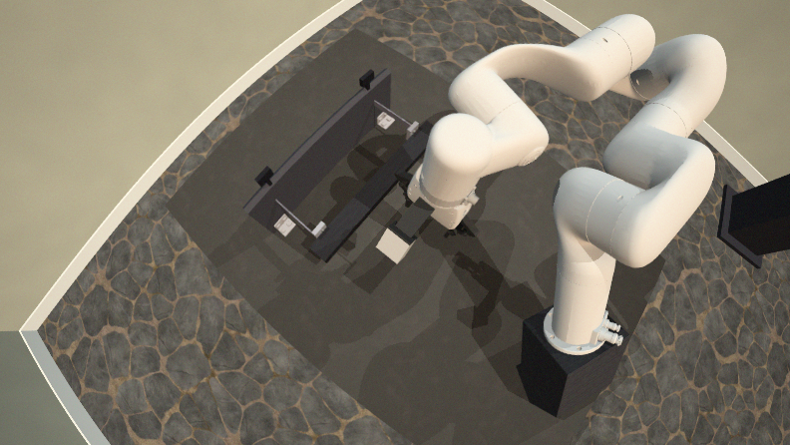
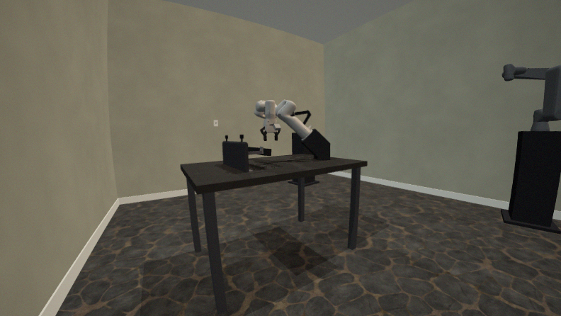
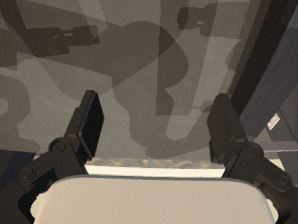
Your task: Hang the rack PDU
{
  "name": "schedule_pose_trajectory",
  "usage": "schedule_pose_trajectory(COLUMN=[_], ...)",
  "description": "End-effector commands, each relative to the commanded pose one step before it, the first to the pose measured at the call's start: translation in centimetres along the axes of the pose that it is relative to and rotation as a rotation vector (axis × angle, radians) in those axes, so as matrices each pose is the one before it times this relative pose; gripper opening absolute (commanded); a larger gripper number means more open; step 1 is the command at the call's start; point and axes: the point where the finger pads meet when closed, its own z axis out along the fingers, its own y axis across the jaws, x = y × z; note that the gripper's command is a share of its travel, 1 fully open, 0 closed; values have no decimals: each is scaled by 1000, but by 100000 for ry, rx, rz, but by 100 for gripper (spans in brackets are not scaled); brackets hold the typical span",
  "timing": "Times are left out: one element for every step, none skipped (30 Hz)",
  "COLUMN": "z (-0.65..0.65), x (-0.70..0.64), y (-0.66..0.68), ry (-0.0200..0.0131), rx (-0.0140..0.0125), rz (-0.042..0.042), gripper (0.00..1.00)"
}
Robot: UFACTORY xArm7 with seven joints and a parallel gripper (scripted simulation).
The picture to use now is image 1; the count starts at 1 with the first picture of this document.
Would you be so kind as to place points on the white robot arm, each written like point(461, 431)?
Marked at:
point(616, 211)

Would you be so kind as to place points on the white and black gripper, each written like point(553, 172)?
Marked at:
point(455, 218)

